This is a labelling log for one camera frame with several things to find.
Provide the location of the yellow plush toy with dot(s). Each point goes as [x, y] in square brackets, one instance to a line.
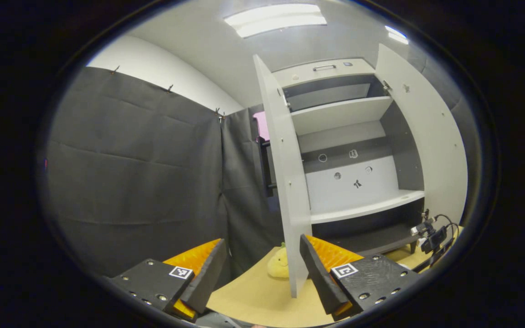
[280, 264]

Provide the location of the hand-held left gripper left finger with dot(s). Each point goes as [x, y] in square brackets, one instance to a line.
[208, 278]

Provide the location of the large ceiling light panel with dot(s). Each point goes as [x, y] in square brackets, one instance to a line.
[276, 19]

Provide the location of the black camera stand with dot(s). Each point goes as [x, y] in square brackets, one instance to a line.
[433, 239]

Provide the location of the grey white shoe cabinet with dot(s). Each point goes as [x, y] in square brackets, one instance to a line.
[344, 114]

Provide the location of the light grey cabinet door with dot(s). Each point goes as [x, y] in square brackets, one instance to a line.
[435, 150]
[290, 191]

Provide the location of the small ceiling light panel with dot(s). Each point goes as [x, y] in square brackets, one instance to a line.
[397, 35]

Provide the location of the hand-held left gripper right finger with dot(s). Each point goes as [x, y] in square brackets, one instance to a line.
[319, 278]

